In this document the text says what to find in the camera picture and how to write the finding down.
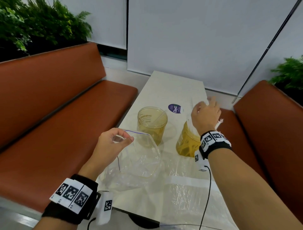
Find person's right forearm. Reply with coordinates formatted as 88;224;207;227
208;148;303;230

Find orange leather bench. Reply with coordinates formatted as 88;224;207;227
219;80;303;223
0;42;139;213

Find fanned cluster of white straws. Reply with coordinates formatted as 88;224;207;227
187;96;224;138

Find person's right hand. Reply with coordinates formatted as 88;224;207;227
191;96;222;137

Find round purple sticker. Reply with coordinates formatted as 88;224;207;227
168;103;184;114

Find clear plastic bag white label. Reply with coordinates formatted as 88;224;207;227
161;151;237;230

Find black marker wristband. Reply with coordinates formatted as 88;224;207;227
42;174;99;225
199;130;232;160

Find clear zip plastic bag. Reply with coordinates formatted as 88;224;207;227
102;129;164;192

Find thin black window bar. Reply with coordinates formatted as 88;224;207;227
232;0;302;104

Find yellow plastic jar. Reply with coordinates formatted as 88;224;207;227
137;106;168;146
176;121;202;158

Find black planter box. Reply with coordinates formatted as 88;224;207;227
274;82;303;107
0;39;88;63

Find black table base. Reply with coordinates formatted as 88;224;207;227
129;212;160;229

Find white roller blind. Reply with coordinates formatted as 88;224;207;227
59;0;127;50

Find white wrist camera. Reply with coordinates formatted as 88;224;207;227
194;149;211;172
96;191;114;226

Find person's left hand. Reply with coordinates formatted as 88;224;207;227
89;128;135;176

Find green fern plants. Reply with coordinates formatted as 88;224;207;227
269;56;303;90
0;0;93;51

